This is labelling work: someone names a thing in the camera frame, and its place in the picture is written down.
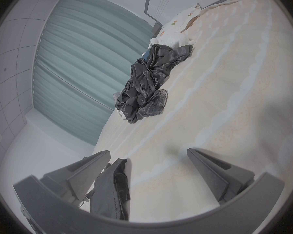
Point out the blue-green curtain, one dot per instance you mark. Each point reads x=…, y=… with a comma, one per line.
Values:
x=83, y=57

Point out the dark grey garment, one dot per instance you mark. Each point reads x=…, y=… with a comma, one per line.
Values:
x=112, y=191

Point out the bed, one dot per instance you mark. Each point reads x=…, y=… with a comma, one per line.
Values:
x=210, y=94

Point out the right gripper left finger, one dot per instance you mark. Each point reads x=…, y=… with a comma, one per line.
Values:
x=84, y=173

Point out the pile of clothes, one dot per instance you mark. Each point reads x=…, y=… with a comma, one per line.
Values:
x=146, y=82

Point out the white printed pillow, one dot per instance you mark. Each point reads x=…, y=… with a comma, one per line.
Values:
x=178, y=23

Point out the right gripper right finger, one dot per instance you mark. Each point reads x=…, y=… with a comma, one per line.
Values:
x=216, y=173

